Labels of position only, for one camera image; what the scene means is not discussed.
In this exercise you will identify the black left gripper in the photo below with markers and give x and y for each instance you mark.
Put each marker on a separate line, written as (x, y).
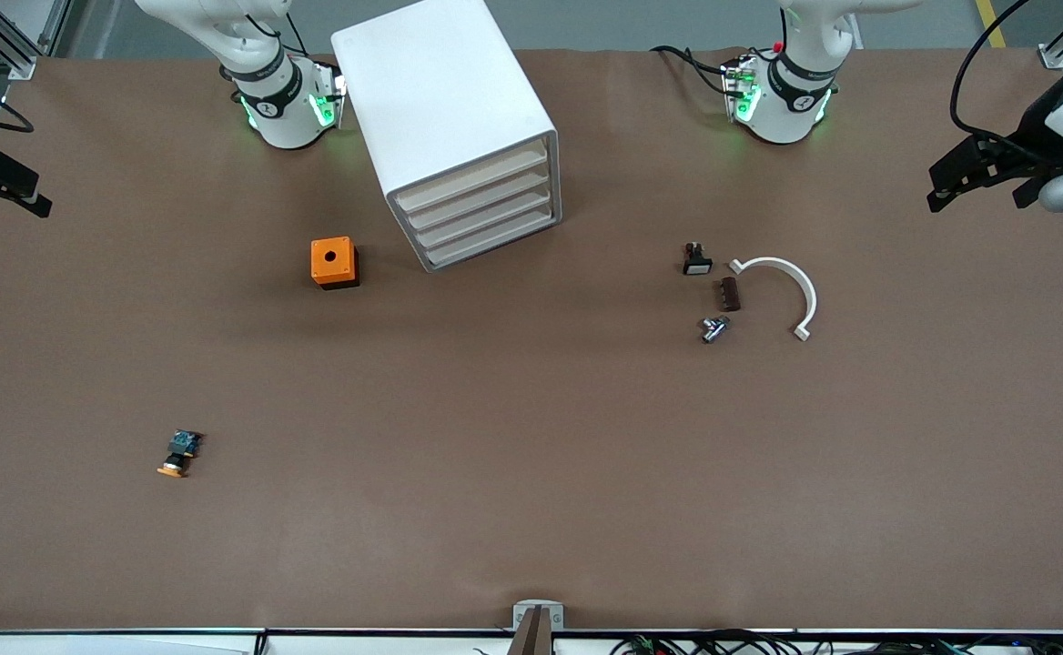
(1036, 128)

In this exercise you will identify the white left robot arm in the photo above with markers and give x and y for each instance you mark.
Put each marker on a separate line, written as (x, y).
(791, 109)

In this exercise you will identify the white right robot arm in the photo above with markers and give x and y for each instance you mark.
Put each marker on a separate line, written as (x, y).
(286, 118)

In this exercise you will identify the black white square button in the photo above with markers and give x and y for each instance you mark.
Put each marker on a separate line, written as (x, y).
(697, 264)

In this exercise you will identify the white curved plastic arc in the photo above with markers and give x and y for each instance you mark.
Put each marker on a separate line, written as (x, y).
(804, 291)

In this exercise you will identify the small brown block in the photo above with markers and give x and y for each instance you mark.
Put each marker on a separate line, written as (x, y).
(730, 294)

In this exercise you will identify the small blue orange connector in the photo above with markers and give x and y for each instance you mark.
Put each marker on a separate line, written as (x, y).
(181, 450)

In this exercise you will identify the silver key switch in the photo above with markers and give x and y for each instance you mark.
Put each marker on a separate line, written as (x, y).
(713, 328)

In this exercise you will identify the orange button enclosure box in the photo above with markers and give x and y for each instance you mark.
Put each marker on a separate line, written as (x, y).
(342, 268)

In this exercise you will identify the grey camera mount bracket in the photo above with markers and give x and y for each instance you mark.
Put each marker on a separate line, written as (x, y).
(538, 617)

